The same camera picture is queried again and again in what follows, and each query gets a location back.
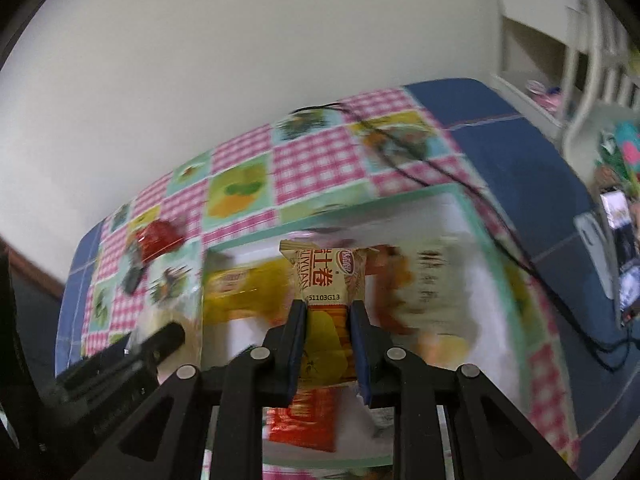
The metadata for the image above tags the red square snack packet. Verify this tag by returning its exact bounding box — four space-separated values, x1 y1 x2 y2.
267 388 338 453

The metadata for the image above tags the yellow cake snack bag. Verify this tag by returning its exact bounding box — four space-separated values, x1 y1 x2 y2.
203 258 293 326

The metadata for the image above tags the cream orange egg roll pack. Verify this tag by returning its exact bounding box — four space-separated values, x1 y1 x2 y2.
280 240 378 390

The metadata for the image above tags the red white snack packet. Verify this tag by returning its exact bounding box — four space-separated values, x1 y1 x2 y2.
366 244 413 336

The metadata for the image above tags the pink checkered fruit tablecloth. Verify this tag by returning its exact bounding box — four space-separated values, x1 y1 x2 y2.
79 86 584 480

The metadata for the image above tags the silver green foil packet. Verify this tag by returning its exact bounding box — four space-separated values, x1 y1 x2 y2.
120 255 145 296

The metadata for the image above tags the red crinkled candy bag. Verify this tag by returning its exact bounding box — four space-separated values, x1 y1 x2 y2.
134 220 184 266

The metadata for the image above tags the white tray teal rim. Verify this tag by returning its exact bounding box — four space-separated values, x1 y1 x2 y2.
202 184 530 469

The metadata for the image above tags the phone on stand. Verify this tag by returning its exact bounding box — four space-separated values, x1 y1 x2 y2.
574 186 639 327

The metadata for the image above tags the blue plaid under cloth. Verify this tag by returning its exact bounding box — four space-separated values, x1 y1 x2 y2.
126 78 639 477

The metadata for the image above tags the white shelf furniture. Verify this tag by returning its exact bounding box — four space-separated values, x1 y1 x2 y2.
470 0 640 162

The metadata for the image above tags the black cable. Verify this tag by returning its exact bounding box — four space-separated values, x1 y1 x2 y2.
290 102 640 373

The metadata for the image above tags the dark wooden door frame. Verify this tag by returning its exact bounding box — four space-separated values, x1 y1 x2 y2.
1 240 64 300

